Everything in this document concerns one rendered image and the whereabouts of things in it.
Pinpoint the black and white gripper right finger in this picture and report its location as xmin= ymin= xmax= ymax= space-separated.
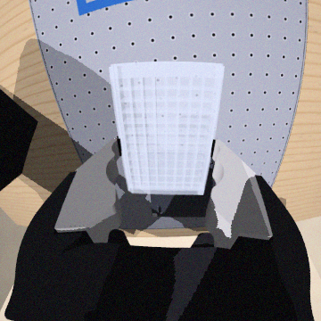
xmin=204 ymin=139 xmax=315 ymax=321

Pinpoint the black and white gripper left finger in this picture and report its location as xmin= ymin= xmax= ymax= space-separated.
xmin=4 ymin=138 xmax=122 ymax=321

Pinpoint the blue tape outline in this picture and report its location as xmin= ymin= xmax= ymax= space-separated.
xmin=77 ymin=0 xmax=132 ymax=16

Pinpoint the white well plate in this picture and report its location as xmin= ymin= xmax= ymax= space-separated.
xmin=109 ymin=62 xmax=225 ymax=195

